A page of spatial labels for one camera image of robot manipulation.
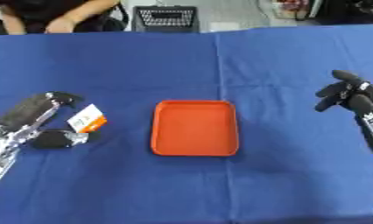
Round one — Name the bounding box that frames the black mesh basket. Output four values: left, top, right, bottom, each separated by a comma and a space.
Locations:
131, 5, 201, 33

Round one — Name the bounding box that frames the person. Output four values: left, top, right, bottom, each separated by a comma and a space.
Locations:
0, 0, 123, 35

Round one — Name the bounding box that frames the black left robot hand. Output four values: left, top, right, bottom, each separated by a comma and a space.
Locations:
0, 91, 101, 150

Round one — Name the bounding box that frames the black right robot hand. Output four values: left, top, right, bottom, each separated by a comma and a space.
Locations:
313, 69, 373, 160

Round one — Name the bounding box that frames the white and orange small box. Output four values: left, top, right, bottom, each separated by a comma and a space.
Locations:
65, 103, 109, 134

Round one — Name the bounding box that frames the black office chair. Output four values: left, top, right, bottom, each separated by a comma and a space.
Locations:
95, 3, 131, 32

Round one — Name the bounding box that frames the orange plastic tray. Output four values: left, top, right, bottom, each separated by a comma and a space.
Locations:
150, 99, 242, 158

